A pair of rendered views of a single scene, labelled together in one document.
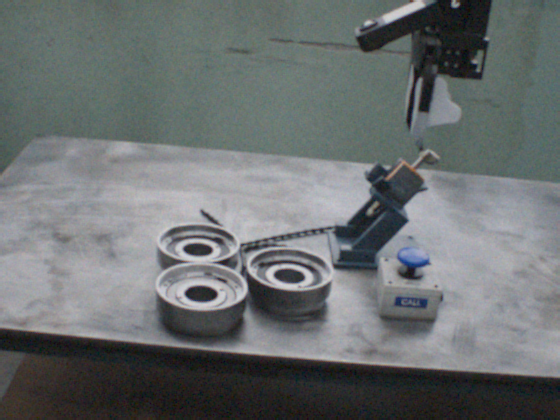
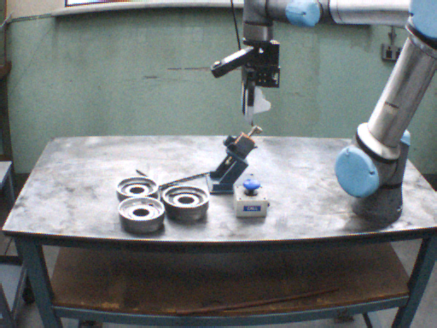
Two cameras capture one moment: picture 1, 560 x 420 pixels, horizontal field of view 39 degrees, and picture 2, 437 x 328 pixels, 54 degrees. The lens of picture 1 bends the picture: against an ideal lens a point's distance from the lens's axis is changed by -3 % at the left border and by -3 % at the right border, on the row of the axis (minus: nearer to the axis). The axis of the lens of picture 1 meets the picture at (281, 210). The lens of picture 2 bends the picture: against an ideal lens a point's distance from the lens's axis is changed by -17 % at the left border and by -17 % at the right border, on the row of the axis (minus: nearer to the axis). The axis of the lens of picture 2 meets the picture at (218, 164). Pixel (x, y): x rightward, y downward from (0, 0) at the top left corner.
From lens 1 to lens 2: 0.20 m
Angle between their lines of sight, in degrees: 4
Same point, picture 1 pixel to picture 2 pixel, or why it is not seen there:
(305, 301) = (195, 212)
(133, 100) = (94, 112)
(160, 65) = (107, 90)
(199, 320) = (142, 225)
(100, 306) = (92, 222)
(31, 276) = (59, 209)
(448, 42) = (259, 70)
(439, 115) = (259, 107)
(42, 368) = (67, 257)
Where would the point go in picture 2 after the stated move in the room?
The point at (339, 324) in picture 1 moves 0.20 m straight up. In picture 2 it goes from (214, 223) to (218, 138)
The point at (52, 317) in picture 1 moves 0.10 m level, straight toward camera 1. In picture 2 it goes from (72, 228) to (78, 252)
